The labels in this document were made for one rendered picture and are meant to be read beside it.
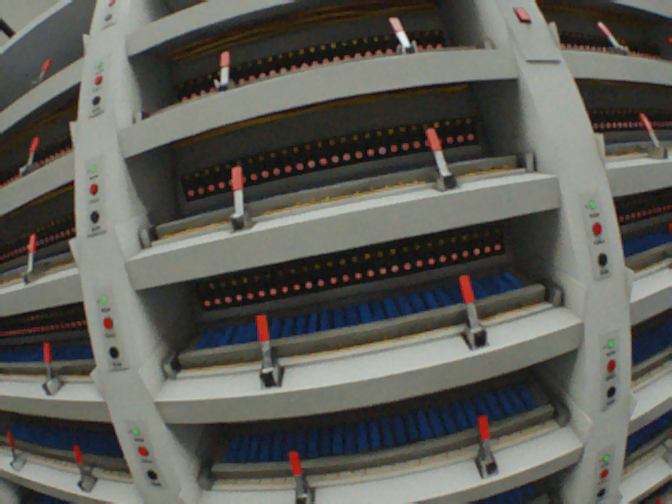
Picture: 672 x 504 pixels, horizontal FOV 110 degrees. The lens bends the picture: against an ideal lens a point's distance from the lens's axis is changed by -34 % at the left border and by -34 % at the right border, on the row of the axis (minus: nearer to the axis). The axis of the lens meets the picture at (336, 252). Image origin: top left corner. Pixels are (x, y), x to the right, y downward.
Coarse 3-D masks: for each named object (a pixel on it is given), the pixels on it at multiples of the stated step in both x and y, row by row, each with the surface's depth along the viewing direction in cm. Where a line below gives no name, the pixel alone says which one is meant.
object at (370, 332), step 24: (528, 288) 46; (432, 312) 47; (456, 312) 46; (480, 312) 46; (312, 336) 48; (336, 336) 47; (360, 336) 47; (384, 336) 46; (192, 360) 48; (216, 360) 48; (240, 360) 47
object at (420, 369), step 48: (336, 288) 58; (384, 288) 57; (576, 288) 40; (192, 336) 58; (528, 336) 40; (576, 336) 39; (144, 384) 41; (192, 384) 44; (240, 384) 43; (288, 384) 42; (336, 384) 40; (384, 384) 40; (432, 384) 41
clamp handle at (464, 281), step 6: (462, 276) 43; (462, 282) 43; (468, 282) 43; (462, 288) 43; (468, 288) 42; (462, 294) 43; (468, 294) 42; (468, 300) 42; (468, 306) 42; (474, 306) 42; (468, 312) 42; (474, 312) 42; (474, 318) 41; (474, 324) 41
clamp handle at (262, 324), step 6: (258, 318) 44; (264, 318) 44; (258, 324) 44; (264, 324) 44; (258, 330) 44; (264, 330) 44; (264, 336) 43; (264, 342) 43; (264, 348) 43; (264, 354) 43; (270, 354) 43; (264, 360) 43; (270, 360) 43; (264, 366) 42; (270, 366) 42
